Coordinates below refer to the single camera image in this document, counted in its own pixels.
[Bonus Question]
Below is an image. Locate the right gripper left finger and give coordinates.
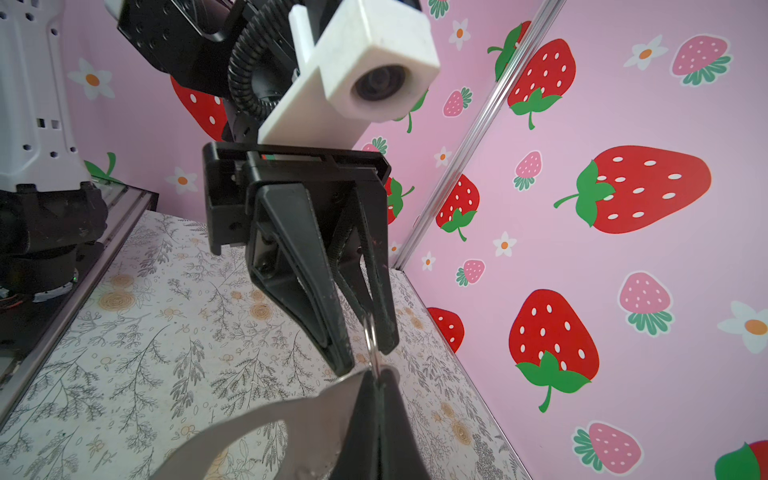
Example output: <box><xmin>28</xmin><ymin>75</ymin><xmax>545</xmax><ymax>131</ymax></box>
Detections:
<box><xmin>329</xmin><ymin>371</ymin><xmax>378</xmax><ymax>480</ymax></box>

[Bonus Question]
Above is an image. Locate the right aluminium corner post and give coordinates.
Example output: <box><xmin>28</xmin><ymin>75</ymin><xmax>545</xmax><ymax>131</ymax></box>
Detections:
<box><xmin>391</xmin><ymin>0</ymin><xmax>566</xmax><ymax>271</ymax></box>

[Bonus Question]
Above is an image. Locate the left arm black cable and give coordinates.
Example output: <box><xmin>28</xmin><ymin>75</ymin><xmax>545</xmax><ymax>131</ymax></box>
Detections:
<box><xmin>226</xmin><ymin>11</ymin><xmax>301</xmax><ymax>121</ymax></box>

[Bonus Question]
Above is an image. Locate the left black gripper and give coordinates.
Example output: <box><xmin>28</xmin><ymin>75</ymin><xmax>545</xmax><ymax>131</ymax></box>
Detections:
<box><xmin>202</xmin><ymin>141</ymin><xmax>401</xmax><ymax>378</ymax></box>

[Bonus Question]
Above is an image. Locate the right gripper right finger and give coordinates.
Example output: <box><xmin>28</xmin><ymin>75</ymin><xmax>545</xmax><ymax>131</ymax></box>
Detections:
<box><xmin>377</xmin><ymin>368</ymin><xmax>431</xmax><ymax>480</ymax></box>

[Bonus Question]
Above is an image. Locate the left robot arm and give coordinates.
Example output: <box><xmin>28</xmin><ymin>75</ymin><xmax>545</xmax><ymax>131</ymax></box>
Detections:
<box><xmin>1</xmin><ymin>1</ymin><xmax>428</xmax><ymax>374</ymax></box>

